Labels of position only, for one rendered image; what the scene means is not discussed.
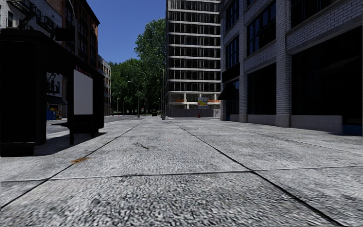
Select grey pole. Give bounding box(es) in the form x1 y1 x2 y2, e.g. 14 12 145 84
161 68 166 120

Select trees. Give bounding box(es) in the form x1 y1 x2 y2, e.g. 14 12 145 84
108 18 167 115

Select pale concrete building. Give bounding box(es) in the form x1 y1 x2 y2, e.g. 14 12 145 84
165 0 222 118

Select grey concrete building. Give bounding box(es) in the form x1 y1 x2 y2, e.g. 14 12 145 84
97 55 112 116

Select grey brick building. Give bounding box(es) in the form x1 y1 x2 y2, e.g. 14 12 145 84
217 0 363 136

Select red brick building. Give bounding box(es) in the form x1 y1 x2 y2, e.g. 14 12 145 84
45 0 100 79

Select black bus shelter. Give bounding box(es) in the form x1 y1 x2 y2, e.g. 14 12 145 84
0 28 105 157

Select white brick building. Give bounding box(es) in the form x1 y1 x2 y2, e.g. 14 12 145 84
0 0 68 121

